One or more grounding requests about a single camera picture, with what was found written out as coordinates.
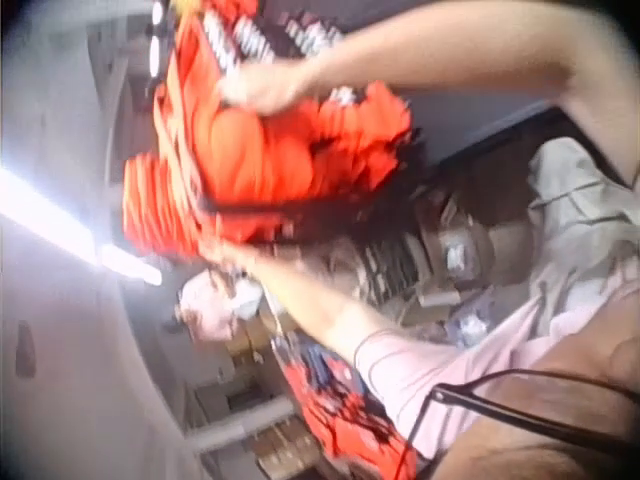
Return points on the person's left hand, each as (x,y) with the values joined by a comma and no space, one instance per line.
(230,257)

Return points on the person's right hand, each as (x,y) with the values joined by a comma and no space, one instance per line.
(270,90)

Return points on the person's right fingers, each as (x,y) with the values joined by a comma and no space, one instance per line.
(235,91)

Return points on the bundle of orange packets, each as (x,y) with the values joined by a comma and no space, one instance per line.
(260,165)

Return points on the row of red white packets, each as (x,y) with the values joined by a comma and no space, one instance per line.
(235,40)

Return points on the short white tube light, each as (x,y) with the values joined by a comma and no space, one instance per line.
(155,47)

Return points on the row of dark packets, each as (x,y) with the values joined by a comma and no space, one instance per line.
(310,30)

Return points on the long white tube light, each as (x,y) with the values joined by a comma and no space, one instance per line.
(55,220)

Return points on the cluttered shelf of goods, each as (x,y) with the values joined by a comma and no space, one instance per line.
(440,260)

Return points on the stack of brown cartons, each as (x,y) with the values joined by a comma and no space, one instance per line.
(285,447)

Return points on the person's legs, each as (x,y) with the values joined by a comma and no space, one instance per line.
(580,215)

